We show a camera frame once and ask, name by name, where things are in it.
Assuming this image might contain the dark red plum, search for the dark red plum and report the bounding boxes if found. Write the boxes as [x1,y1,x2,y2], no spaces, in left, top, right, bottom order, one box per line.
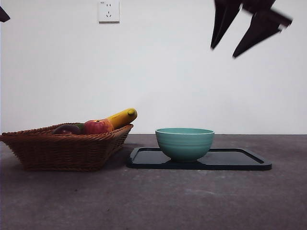
[52,124,81,136]

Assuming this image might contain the teal ribbed bowl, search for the teal ribbed bowl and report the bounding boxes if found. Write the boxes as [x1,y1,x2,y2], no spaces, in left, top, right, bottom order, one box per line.
[155,127,215,163]

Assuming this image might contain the black rectangular tray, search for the black rectangular tray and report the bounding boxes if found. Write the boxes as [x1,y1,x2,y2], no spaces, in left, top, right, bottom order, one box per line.
[126,147,273,171]

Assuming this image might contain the yellow banana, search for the yellow banana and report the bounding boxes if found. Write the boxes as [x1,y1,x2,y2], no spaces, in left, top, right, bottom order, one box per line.
[105,108,138,130]

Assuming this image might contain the red apple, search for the red apple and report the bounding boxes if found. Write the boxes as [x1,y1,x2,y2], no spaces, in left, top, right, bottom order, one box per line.
[83,120,110,135]

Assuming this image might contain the brown wicker basket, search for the brown wicker basket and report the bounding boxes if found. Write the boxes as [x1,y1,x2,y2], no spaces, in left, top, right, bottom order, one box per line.
[0,124,134,173]

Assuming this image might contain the white wall socket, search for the white wall socket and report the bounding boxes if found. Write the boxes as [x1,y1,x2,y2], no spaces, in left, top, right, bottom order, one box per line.
[98,1,120,24]

